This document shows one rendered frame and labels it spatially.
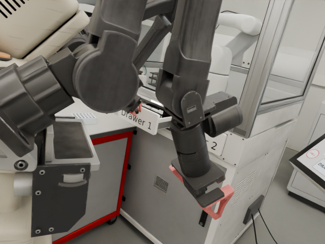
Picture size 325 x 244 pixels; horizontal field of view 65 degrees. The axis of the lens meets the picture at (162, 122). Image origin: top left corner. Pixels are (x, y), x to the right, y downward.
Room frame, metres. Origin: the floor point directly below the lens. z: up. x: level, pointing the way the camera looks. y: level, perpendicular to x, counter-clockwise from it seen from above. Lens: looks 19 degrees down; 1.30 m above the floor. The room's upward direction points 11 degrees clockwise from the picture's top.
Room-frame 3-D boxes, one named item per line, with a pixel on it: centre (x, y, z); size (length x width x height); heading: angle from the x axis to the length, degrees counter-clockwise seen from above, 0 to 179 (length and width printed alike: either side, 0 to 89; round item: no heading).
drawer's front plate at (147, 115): (1.29, 0.14, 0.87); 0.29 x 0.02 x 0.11; 52
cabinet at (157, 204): (1.74, -0.27, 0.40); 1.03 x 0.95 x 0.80; 52
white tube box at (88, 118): (1.33, 0.44, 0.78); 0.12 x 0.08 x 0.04; 128
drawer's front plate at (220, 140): (1.19, -0.19, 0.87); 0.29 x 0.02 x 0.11; 52
